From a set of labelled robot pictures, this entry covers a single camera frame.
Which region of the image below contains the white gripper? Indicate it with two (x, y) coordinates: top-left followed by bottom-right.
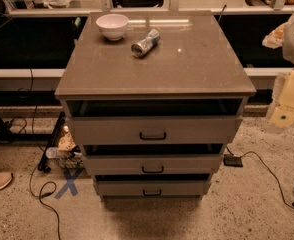
(262, 23), (294, 133)

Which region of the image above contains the grey drawer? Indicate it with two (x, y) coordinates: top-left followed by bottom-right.
(66, 116), (242, 145)
(83, 154), (222, 176)
(94, 180), (211, 197)

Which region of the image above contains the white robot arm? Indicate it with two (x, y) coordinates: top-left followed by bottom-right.
(262, 14), (294, 133)

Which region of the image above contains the grey drawer cabinet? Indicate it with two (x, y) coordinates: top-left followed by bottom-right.
(54, 10), (257, 202)

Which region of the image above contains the black power adapter box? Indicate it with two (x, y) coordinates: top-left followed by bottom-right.
(224, 155), (243, 167)

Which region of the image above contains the crushed silver blue can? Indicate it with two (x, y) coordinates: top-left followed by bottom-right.
(131, 29), (160, 58)

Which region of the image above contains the white bowl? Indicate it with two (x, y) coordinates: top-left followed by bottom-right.
(96, 14), (129, 41)

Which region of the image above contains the blue tape cross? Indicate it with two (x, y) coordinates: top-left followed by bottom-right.
(55, 168), (83, 199)

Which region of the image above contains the black stand leg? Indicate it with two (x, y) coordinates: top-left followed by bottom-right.
(37, 112), (65, 173)

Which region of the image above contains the black floor cable right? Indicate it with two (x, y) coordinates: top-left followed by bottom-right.
(225, 145), (294, 219)

